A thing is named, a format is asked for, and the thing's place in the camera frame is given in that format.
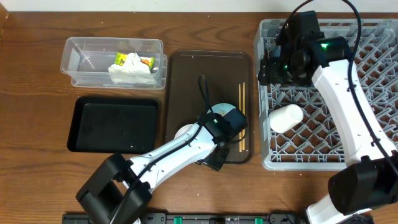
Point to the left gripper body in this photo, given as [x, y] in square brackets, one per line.
[219, 164]

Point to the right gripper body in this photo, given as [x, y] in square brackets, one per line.
[265, 71]

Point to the light blue bowl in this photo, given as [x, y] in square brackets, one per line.
[221, 108]

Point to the white cup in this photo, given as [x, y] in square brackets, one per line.
[285, 118]

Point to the white tissue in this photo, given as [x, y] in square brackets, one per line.
[133, 74]

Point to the yellow green snack wrapper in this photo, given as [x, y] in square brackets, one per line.
[133, 58]

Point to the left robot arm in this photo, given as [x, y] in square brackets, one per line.
[119, 190]

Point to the grey dishwasher rack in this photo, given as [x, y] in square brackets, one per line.
[314, 144]

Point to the clear plastic waste bin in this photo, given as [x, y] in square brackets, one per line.
[87, 59]

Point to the right wooden chopstick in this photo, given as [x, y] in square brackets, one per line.
[244, 112]

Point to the wooden chopstick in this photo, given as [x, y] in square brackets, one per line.
[244, 112]
[239, 106]

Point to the white pink bowl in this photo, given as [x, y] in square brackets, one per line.
[183, 131]

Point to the left wooden chopstick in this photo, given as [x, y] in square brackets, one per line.
[239, 106]

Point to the brown serving tray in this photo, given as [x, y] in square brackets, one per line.
[224, 71]

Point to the black plastic tray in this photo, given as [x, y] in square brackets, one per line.
[113, 125]

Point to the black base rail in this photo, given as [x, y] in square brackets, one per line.
[162, 218]

